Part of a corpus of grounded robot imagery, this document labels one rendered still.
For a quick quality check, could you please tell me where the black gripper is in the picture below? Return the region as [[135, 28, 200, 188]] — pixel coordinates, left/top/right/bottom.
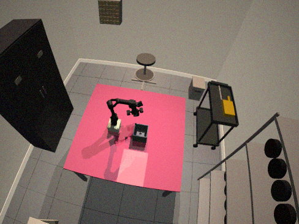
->
[[126, 107, 143, 116]]

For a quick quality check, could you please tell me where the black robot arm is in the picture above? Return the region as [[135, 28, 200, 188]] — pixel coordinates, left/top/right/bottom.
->
[[107, 98, 143, 126]]

